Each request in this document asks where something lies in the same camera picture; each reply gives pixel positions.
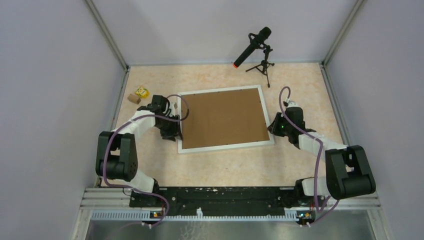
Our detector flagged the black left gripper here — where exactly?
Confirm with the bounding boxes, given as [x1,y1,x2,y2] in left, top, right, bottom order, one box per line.
[155,113,183,142]

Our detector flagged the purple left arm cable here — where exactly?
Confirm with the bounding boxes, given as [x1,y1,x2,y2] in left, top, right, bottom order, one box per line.
[102,94,191,229]

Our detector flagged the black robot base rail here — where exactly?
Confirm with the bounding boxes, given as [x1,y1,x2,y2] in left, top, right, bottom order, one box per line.
[129,186,314,217]

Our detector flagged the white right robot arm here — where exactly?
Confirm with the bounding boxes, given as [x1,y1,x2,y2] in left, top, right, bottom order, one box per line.
[267,106,377,206]

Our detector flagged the small brown cardboard block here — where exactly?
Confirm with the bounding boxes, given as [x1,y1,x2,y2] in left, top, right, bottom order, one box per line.
[127,94,141,105]

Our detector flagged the black shotgun microphone orange tip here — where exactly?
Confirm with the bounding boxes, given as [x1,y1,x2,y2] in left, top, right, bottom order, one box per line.
[232,26,272,69]

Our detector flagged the black mini tripod stand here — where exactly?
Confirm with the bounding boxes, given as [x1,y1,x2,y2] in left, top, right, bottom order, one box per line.
[245,45,275,88]

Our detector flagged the yellow toy cube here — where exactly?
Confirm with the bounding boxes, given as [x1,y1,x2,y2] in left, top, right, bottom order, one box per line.
[134,86,150,99]

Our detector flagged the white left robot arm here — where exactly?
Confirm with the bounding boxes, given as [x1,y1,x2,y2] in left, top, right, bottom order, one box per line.
[95,95,189,207]

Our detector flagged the white toothed cable channel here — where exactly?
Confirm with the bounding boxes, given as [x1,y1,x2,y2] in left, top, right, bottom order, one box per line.
[90,209,299,222]

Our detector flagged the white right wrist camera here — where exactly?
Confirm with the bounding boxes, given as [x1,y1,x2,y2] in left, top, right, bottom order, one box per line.
[284,100,300,109]

